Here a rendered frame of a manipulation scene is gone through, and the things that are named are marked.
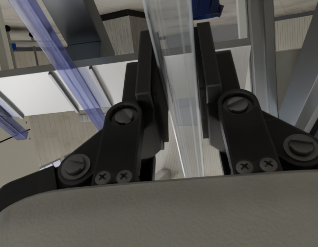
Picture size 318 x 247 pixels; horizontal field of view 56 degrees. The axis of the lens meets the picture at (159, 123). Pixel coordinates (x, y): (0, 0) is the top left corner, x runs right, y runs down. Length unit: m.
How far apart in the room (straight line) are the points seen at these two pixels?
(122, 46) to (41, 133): 5.42
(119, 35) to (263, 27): 5.00
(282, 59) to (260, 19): 0.16
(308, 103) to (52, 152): 10.13
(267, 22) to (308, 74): 0.17
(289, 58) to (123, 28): 4.86
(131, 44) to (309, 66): 5.03
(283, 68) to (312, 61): 0.30
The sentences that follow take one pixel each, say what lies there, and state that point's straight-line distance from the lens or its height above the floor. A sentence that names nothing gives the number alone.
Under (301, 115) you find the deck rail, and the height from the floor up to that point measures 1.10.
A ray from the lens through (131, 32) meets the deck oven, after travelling 5.40.
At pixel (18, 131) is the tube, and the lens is 0.41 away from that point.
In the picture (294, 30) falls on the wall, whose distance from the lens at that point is 10.58.
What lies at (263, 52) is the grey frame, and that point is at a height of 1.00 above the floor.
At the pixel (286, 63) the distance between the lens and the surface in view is 0.73.
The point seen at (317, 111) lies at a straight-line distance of 0.52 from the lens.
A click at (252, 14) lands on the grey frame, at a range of 0.58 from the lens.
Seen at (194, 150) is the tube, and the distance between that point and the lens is 0.17.
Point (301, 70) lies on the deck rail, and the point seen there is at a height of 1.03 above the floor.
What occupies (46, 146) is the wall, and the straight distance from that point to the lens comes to 10.26.
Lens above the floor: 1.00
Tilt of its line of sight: 11 degrees up
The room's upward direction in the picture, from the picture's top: 173 degrees clockwise
